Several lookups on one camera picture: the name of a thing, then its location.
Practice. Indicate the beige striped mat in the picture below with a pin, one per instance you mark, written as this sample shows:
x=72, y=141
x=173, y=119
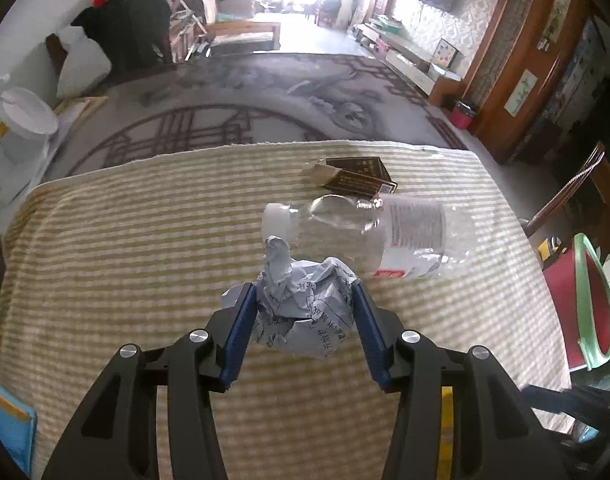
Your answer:
x=135, y=260

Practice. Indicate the white plastic container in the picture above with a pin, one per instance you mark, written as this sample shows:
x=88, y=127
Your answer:
x=25, y=120

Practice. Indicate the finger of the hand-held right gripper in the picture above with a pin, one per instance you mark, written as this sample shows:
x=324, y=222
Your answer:
x=547, y=396

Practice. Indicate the red basin with green rim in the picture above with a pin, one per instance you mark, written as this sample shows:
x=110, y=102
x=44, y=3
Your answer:
x=592, y=305

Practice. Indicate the brown cardboard box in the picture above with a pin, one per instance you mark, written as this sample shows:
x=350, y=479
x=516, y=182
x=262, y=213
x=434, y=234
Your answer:
x=357, y=175

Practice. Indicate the blue folder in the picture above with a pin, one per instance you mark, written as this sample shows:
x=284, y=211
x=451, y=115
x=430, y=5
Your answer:
x=7, y=425

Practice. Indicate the clear plastic bottle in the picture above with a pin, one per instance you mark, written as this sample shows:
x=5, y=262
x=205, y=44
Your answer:
x=415, y=230

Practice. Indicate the dark wooden chair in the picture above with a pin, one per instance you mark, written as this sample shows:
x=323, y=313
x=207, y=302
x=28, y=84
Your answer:
x=560, y=197

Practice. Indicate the tall wall picture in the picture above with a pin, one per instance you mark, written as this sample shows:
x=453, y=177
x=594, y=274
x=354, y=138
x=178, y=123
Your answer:
x=561, y=12

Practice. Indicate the white plastic bag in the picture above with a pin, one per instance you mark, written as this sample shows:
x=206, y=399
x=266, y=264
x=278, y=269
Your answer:
x=82, y=62

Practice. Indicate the narrow flower wall picture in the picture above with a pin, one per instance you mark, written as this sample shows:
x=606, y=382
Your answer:
x=521, y=91

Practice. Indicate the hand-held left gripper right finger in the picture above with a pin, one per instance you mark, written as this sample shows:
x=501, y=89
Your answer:
x=370, y=335

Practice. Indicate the red floor bin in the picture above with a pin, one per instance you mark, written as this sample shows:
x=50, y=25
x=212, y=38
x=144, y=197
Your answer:
x=463, y=115

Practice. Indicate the printed paper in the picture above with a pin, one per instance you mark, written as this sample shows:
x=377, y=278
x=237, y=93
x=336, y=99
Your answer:
x=305, y=300

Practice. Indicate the black clothing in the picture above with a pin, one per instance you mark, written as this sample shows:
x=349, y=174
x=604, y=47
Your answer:
x=130, y=25

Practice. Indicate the small framed picture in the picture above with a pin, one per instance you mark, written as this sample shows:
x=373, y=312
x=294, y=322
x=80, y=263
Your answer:
x=445, y=53

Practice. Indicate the white television cabinet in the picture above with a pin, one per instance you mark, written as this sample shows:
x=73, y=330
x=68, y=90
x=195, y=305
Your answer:
x=410, y=57

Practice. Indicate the grey patterned tablecloth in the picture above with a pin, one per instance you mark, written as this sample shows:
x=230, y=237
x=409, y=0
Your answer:
x=285, y=110

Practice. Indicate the wooden sofa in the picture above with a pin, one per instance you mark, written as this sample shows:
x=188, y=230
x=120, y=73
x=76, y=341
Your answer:
x=240, y=30

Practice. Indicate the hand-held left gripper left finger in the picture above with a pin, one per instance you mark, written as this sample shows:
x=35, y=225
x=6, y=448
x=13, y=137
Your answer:
x=237, y=340

